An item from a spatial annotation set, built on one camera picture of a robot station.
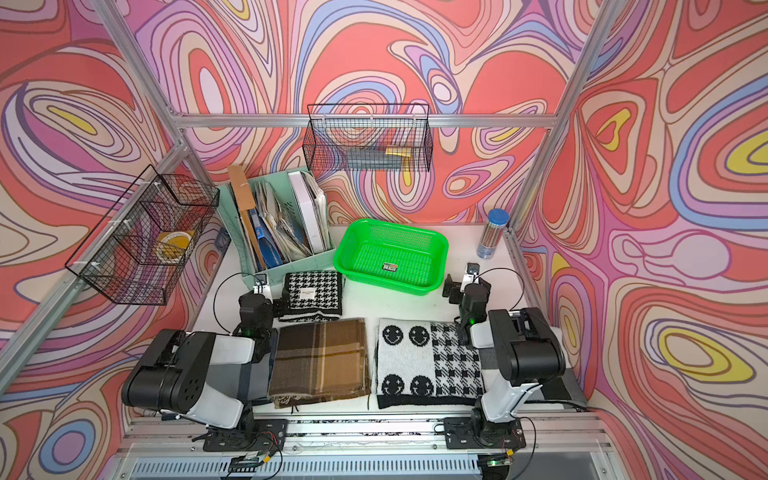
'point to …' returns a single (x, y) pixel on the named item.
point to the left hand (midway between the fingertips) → (270, 290)
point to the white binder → (315, 207)
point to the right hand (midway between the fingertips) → (464, 282)
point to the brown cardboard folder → (248, 206)
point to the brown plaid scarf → (319, 361)
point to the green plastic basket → (392, 257)
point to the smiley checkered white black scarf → (425, 364)
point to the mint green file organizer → (276, 224)
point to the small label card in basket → (390, 267)
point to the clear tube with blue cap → (497, 220)
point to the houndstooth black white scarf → (313, 296)
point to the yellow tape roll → (172, 246)
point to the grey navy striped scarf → (254, 378)
